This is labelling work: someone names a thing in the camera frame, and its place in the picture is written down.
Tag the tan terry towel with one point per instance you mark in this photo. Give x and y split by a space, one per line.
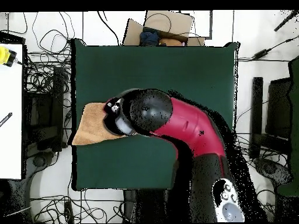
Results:
91 126

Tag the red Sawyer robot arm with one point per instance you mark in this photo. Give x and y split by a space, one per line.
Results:
193 126

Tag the dark green table cloth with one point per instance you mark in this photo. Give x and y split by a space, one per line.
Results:
140 70

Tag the dark blue garment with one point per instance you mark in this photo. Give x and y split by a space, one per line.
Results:
149 37

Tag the orange garment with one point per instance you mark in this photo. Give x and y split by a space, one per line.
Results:
170 42

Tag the dark grey stand base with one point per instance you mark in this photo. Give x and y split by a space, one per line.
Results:
271 169
39 161

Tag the brown cardboard box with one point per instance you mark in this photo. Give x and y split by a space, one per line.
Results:
177 23

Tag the black marker pen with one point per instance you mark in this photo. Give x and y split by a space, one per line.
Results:
5 119

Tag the white board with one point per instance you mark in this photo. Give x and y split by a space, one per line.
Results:
10 144

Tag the black power strip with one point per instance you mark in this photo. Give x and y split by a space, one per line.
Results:
68 212

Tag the yellow and black tool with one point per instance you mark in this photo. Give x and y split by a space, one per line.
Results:
4 56

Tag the black upright bar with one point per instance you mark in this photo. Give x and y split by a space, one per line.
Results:
256 112

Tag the black power adapter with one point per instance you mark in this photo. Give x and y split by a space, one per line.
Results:
261 53

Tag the black monitor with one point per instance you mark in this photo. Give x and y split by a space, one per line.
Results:
279 107

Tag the thin black rod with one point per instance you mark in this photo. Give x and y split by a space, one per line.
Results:
286 20

